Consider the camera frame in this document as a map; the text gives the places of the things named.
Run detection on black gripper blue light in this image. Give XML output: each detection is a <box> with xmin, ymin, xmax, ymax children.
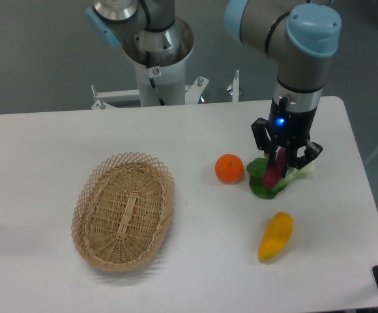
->
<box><xmin>251</xmin><ymin>100</ymin><xmax>323</xmax><ymax>170</ymax></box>

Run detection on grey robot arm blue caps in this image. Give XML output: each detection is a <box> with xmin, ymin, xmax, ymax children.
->
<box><xmin>85</xmin><ymin>1</ymin><xmax>342</xmax><ymax>171</ymax></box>

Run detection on green bok choy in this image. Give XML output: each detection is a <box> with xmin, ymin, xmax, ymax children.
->
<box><xmin>246</xmin><ymin>158</ymin><xmax>315</xmax><ymax>200</ymax></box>

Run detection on orange mandarin fruit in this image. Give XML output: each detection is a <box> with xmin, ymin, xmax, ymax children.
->
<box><xmin>214</xmin><ymin>154</ymin><xmax>244</xmax><ymax>184</ymax></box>

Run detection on yellow mango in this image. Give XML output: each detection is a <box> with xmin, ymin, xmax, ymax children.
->
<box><xmin>257</xmin><ymin>212</ymin><xmax>294</xmax><ymax>261</ymax></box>

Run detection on oval wicker basket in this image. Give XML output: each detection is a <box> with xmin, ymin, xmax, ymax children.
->
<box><xmin>71</xmin><ymin>152</ymin><xmax>175</xmax><ymax>273</ymax></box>

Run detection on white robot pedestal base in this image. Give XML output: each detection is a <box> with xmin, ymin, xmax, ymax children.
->
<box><xmin>90</xmin><ymin>16</ymin><xmax>242</xmax><ymax>110</ymax></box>

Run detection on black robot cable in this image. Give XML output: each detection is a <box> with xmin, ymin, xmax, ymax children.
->
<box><xmin>144</xmin><ymin>50</ymin><xmax>166</xmax><ymax>107</ymax></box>

